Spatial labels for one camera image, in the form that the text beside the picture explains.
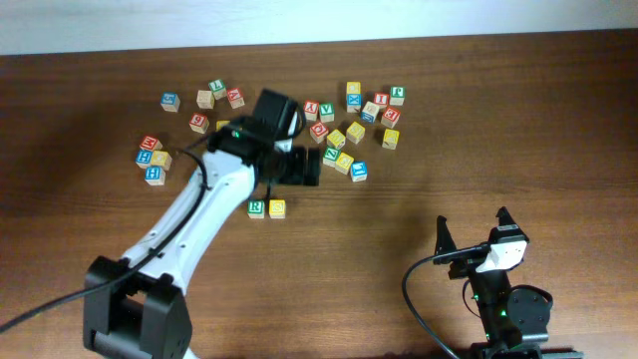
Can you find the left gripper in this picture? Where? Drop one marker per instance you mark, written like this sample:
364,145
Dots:
299,175

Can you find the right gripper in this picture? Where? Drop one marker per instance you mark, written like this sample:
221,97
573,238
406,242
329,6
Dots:
463,267

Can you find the yellow S block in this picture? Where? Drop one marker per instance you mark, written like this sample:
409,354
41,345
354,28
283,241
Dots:
277,208

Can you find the green R block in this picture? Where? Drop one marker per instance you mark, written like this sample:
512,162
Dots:
256,209

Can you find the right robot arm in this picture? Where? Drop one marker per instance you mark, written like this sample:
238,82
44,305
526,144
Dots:
514,318

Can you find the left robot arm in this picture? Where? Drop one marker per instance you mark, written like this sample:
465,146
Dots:
136,305

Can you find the green Z block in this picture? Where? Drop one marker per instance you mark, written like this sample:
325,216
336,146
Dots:
331,156

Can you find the red Q block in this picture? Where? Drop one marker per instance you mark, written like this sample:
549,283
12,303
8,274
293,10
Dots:
318,132

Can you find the blue lower right block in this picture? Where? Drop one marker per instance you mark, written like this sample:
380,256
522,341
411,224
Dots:
358,171

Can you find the red Y block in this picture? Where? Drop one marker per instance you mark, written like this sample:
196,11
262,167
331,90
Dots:
311,110

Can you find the green V block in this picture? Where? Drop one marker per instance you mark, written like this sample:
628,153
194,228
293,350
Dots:
326,112

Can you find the yellow U block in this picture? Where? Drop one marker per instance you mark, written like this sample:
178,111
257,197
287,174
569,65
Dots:
355,133

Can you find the blue X block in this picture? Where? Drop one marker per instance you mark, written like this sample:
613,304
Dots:
353,103

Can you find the blue side wooden block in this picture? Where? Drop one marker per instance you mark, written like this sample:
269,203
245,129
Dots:
369,112

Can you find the yellow block left pair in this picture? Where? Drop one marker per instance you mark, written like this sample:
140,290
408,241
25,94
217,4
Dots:
220,124

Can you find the yellow top block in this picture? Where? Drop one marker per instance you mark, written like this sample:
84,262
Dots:
353,88

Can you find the red A block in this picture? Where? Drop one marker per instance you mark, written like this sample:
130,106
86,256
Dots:
235,98

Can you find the red E block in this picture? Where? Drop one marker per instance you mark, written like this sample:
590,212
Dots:
390,117

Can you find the red I block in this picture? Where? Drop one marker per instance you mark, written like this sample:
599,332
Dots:
381,100

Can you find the red 6 block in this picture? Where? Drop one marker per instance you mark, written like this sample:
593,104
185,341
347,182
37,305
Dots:
199,123

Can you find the green T block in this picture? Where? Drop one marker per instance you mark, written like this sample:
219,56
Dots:
218,89

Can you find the plain wooden block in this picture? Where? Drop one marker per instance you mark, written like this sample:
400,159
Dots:
205,99

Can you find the yellow O block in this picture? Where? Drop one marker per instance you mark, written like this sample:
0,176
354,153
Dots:
161,159

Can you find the blue 5 block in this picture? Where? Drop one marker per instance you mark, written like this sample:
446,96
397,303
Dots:
170,102

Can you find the blue H block lower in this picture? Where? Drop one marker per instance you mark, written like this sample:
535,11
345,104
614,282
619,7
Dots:
155,175

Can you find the blue h block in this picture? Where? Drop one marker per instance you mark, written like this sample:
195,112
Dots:
155,175
143,158

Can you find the red M block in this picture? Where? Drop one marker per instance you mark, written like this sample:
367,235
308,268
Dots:
150,143

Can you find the blue H block upper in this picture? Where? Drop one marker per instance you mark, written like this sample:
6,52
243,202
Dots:
143,158

